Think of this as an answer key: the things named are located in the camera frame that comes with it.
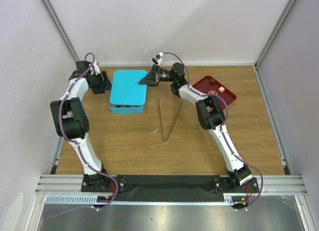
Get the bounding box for white cable duct right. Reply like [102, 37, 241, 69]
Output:
[224, 193, 249, 206]

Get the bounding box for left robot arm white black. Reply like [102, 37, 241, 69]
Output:
[50, 61, 111, 193]

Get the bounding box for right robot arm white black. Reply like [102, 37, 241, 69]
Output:
[139, 62, 252, 192]

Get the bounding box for white cable duct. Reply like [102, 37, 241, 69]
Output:
[46, 195, 112, 205]
[224, 193, 249, 206]

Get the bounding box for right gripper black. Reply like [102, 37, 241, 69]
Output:
[140, 65, 176, 88]

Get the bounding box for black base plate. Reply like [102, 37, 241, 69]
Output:
[81, 175, 260, 202]

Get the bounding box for white cable duct left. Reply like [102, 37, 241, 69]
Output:
[46, 195, 112, 205]

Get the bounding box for blue tin lid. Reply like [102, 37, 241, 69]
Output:
[110, 70, 148, 106]

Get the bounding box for blue tin box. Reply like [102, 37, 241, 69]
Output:
[110, 104, 145, 114]

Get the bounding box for metal tongs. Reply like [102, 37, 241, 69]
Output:
[158, 99, 183, 143]

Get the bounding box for red lacquer tray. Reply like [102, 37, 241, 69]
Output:
[191, 75, 237, 107]

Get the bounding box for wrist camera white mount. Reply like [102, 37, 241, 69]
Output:
[152, 52, 163, 66]
[90, 61, 101, 76]

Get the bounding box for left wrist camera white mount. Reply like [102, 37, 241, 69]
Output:
[90, 61, 101, 76]

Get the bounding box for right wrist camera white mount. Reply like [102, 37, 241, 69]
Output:
[152, 52, 163, 66]

